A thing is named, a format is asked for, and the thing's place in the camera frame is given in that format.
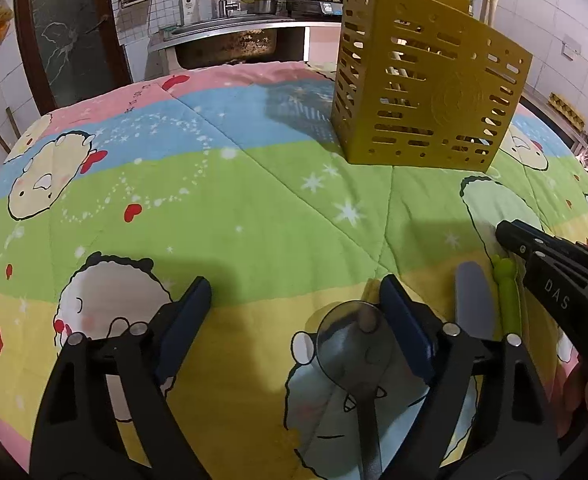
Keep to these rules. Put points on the white wall hook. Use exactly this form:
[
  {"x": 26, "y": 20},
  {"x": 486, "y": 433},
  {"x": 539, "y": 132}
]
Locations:
[{"x": 570, "y": 47}]

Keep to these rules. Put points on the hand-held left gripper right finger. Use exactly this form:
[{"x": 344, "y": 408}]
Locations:
[{"x": 406, "y": 330}]

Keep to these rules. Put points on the gold slotted utensil holder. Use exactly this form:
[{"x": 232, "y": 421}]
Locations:
[{"x": 424, "y": 105}]

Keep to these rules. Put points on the kitchen counter cabinet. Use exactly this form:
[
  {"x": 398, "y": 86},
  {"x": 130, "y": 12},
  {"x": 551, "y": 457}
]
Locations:
[{"x": 549, "y": 120}]

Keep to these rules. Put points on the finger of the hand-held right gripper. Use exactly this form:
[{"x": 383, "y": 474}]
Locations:
[{"x": 519, "y": 237}]

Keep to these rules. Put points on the leaning wooden sticks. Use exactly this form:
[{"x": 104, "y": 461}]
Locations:
[{"x": 6, "y": 130}]

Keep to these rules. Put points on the small steel pot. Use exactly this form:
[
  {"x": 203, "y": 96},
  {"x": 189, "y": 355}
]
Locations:
[{"x": 265, "y": 6}]

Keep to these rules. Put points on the stainless steel sink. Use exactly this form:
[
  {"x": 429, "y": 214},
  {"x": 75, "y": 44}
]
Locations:
[{"x": 224, "y": 42}]

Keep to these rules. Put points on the white soap pump bottle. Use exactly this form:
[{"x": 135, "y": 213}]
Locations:
[{"x": 189, "y": 5}]

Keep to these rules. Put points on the dark wooden glass door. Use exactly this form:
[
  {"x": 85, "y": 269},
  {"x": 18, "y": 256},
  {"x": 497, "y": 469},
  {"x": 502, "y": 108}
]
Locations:
[{"x": 69, "y": 35}]

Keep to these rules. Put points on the yellow egg carton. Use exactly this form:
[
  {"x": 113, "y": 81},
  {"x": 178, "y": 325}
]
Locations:
[{"x": 568, "y": 110}]

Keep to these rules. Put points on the light blue plastic spoon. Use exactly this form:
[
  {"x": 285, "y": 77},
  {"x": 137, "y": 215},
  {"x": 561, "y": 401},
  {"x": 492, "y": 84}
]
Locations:
[{"x": 474, "y": 300}]

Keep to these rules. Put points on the gas stove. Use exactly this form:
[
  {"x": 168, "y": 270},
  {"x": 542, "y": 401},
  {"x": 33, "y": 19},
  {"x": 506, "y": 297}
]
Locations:
[{"x": 314, "y": 7}]

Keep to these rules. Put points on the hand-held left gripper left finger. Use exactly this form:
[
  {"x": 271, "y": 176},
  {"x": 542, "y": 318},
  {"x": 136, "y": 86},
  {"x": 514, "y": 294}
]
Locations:
[{"x": 184, "y": 330}]

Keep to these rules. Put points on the colourful cartoon printed blanket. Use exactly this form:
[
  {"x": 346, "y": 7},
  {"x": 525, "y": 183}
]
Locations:
[{"x": 224, "y": 200}]

